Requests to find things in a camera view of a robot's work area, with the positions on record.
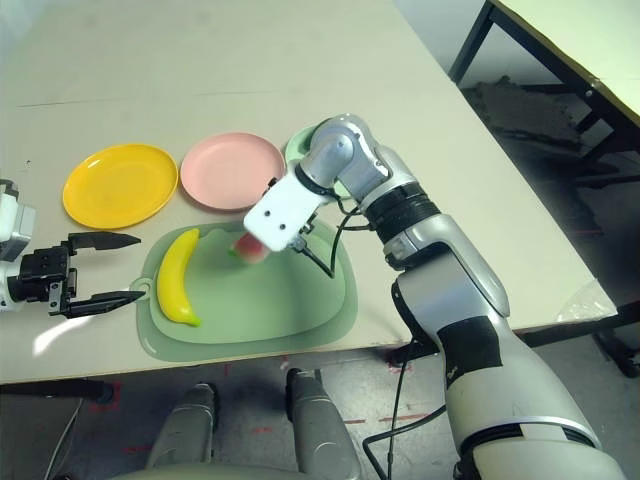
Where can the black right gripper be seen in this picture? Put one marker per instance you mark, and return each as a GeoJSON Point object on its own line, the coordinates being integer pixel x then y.
{"type": "Point", "coordinates": [302, 235]}

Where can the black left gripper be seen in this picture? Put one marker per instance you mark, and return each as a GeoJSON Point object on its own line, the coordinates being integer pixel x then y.
{"type": "Point", "coordinates": [42, 275]}

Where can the red watermelon slice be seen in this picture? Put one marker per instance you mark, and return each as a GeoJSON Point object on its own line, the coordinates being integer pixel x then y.
{"type": "Point", "coordinates": [249, 249]}

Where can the yellow toy banana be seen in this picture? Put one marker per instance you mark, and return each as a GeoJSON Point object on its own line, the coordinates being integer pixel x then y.
{"type": "Point", "coordinates": [172, 280]}

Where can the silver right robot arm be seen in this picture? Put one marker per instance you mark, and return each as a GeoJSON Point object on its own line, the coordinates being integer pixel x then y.
{"type": "Point", "coordinates": [450, 280]}

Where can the green cutting board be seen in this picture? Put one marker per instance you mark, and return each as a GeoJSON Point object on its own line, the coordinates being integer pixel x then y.
{"type": "Point", "coordinates": [260, 305]}

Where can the mint green plastic plate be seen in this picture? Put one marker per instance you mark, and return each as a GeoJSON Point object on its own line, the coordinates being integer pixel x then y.
{"type": "Point", "coordinates": [297, 145]}

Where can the yellow plastic plate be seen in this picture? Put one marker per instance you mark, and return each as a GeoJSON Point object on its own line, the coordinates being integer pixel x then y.
{"type": "Point", "coordinates": [120, 182]}

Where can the pink plastic plate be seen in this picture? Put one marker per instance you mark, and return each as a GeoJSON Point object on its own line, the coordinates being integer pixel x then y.
{"type": "Point", "coordinates": [225, 170]}

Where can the grey left robot leg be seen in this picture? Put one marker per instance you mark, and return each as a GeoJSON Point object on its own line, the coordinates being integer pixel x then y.
{"type": "Point", "coordinates": [185, 425]}

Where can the grey robot leg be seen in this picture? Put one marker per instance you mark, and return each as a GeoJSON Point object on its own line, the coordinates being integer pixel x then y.
{"type": "Point", "coordinates": [185, 425]}
{"type": "Point", "coordinates": [320, 430]}

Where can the grey right robot leg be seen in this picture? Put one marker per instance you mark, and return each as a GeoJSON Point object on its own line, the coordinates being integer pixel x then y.
{"type": "Point", "coordinates": [320, 430]}

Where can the grey robot torso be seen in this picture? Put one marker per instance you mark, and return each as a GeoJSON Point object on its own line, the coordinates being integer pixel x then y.
{"type": "Point", "coordinates": [200, 472]}

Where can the clear plastic bag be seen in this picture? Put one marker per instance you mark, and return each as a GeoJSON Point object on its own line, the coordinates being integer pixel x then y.
{"type": "Point", "coordinates": [587, 302]}

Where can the black-framed side table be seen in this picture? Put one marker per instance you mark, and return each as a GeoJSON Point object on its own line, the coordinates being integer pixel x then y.
{"type": "Point", "coordinates": [575, 45]}

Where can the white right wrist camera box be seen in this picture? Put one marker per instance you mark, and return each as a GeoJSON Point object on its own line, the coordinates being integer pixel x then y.
{"type": "Point", "coordinates": [285, 212]}

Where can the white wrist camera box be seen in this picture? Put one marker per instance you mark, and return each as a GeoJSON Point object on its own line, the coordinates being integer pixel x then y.
{"type": "Point", "coordinates": [285, 212]}
{"type": "Point", "coordinates": [15, 220]}

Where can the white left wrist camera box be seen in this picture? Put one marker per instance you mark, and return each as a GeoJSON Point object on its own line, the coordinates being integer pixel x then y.
{"type": "Point", "coordinates": [15, 220]}

